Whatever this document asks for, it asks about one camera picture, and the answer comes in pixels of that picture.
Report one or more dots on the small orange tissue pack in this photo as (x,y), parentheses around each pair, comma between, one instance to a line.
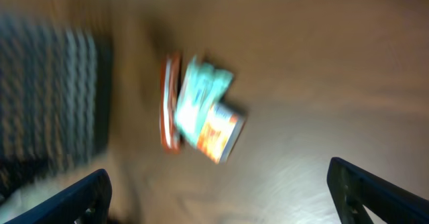
(220,132)

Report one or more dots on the orange snack bar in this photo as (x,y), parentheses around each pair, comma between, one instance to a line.
(170,79)

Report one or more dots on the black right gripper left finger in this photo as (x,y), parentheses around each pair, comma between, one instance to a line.
(87,200)

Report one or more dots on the teal wet wipes pack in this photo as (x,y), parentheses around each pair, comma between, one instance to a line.
(203,86)

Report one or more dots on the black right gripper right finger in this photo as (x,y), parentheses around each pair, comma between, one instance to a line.
(354,190)

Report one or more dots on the grey plastic basket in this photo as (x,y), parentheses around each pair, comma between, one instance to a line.
(55,99)

